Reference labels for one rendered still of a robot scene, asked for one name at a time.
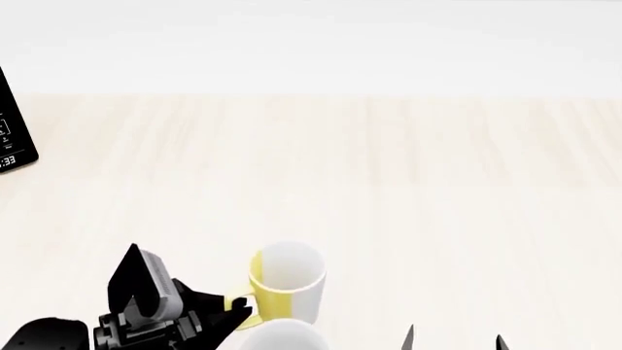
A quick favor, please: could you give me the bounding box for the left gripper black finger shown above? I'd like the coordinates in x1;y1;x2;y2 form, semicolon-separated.
169;306;254;350
172;277;248;315

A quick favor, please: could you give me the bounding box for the yellow and white mug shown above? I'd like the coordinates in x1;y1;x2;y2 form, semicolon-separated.
222;239;328;332

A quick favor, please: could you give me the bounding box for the black appliance with clock display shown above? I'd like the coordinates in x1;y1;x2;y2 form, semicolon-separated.
0;66;40;176

